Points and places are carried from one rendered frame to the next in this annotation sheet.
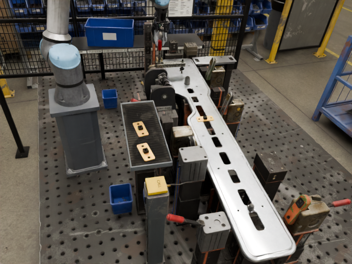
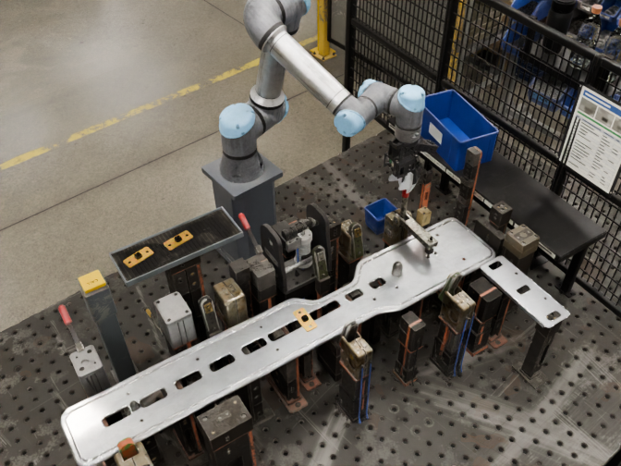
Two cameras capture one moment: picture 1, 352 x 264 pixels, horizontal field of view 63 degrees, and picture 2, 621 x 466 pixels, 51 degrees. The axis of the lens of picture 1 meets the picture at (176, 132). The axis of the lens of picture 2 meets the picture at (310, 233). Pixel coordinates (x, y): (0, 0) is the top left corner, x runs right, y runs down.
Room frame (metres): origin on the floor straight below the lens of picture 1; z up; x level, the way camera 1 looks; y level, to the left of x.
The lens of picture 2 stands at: (0.83, -1.29, 2.53)
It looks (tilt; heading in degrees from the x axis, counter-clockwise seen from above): 44 degrees down; 74
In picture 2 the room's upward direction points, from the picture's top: 1 degrees counter-clockwise
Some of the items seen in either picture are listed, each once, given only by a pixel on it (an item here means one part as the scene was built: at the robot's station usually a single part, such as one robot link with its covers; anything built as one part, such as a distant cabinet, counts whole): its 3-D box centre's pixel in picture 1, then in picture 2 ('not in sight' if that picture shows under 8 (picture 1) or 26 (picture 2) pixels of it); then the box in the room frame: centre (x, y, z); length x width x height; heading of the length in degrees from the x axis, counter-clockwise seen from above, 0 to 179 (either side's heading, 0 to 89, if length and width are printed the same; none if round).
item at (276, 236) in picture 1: (207, 121); (300, 324); (1.12, -0.15, 1.00); 1.38 x 0.22 x 0.02; 16
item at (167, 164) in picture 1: (143, 131); (176, 244); (0.82, 0.12, 1.16); 0.37 x 0.14 x 0.02; 16
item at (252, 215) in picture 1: (241, 232); (145, 436); (0.63, -0.29, 0.84); 0.11 x 0.06 x 0.29; 106
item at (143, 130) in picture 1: (140, 128); (177, 239); (0.83, 0.13, 1.17); 0.08 x 0.04 x 0.01; 25
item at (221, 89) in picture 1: (215, 109); (409, 349); (1.44, -0.23, 0.84); 0.11 x 0.08 x 0.29; 106
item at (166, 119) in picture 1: (165, 152); (244, 307); (0.98, 0.04, 0.90); 0.05 x 0.05 x 0.40; 16
